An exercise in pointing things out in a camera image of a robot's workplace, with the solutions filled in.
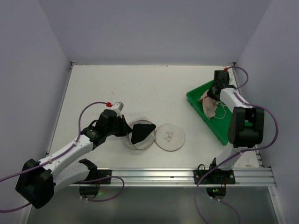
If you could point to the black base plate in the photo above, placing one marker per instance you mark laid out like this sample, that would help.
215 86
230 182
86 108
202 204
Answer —
98 177
215 176

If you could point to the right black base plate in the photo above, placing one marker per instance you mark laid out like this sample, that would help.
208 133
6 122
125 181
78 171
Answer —
215 176

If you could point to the pink bra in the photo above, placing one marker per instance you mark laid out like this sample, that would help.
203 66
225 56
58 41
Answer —
210 106

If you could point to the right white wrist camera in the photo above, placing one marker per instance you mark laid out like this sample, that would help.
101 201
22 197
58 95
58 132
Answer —
231 74

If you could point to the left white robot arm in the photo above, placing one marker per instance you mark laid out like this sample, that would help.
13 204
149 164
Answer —
40 180

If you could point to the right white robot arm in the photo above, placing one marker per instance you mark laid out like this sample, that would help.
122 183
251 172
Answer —
245 128

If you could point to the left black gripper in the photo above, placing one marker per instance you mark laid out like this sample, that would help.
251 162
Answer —
123 126

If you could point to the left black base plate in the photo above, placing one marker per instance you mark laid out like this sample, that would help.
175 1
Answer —
98 177

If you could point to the aluminium mounting rail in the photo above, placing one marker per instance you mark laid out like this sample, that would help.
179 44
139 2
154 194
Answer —
187 177

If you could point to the white mesh laundry bag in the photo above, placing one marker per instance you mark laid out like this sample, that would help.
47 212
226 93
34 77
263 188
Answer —
168 137

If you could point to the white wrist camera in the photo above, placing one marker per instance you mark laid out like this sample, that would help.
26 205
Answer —
231 74
117 106

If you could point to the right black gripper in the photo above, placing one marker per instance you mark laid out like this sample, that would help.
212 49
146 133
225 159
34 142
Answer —
213 92

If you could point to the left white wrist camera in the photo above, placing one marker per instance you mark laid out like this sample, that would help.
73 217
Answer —
117 106

